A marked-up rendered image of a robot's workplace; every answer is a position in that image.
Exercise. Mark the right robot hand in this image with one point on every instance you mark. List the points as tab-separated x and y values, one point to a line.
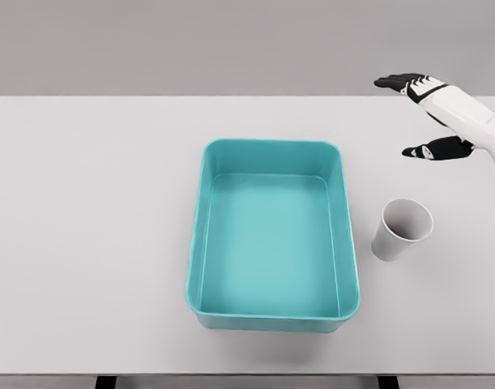
457	107

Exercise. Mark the white paper cup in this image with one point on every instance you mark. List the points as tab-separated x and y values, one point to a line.
399	235

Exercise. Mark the teal plastic basket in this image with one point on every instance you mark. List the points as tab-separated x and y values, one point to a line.
271	239

